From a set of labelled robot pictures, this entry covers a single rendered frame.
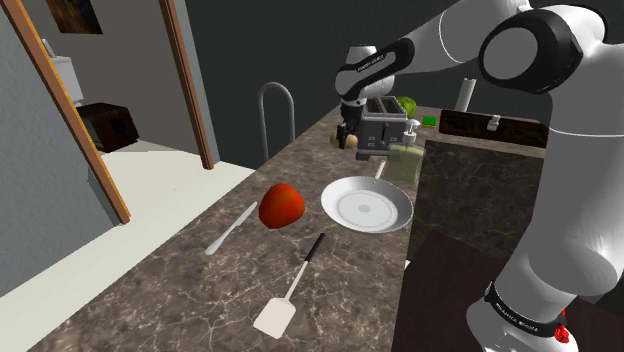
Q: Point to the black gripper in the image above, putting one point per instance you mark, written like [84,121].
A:
[351,116]

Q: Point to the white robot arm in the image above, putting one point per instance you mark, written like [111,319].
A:
[575,204]

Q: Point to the brown potato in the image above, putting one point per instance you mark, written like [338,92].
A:
[350,142]

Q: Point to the grey toaster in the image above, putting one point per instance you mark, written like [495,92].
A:
[381,128]

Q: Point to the green lettuce head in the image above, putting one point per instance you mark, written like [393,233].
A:
[407,105]

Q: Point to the green soap dispenser bottle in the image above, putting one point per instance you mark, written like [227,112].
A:
[405,163]

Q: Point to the green sponge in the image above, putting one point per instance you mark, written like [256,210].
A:
[430,122]

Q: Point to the grey arched chair back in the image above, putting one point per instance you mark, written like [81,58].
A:
[264,122]

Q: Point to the silver frying pan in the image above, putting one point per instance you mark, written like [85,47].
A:
[365,204]

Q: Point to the red tomato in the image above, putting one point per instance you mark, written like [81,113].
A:
[282,206]

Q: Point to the white paper towel roll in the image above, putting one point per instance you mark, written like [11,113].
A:
[465,95]

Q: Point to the silver table knife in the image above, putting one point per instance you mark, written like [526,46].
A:
[231,229]

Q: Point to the dark sink with faucet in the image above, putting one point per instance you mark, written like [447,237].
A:
[516,130]

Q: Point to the dark robot stand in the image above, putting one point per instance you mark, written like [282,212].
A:
[438,292]

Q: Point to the dark brown box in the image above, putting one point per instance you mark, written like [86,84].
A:
[109,126]

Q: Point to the white toilet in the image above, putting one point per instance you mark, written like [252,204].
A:
[68,78]

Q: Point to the wooden door frame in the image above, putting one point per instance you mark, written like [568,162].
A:
[63,102]

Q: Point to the dark wall picture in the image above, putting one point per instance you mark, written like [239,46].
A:
[73,14]

